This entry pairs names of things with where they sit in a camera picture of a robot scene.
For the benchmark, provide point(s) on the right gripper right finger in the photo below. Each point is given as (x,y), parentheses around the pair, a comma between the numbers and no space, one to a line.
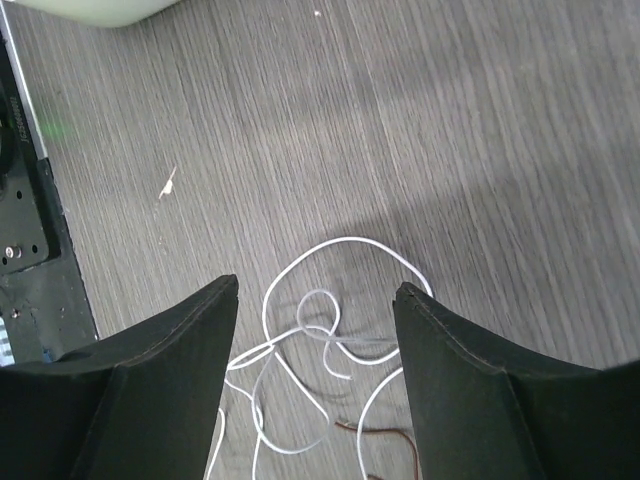
(484,407)

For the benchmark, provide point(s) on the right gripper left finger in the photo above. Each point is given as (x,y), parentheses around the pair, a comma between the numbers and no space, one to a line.
(140,404)

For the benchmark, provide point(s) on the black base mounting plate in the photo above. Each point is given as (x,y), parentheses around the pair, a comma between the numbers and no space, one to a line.
(45,311)

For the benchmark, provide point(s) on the white plastic fruit basket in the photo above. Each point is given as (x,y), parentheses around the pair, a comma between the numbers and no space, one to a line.
(100,13)

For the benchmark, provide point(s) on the aluminium frame rail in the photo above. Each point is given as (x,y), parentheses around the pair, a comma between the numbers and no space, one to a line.
(30,116)

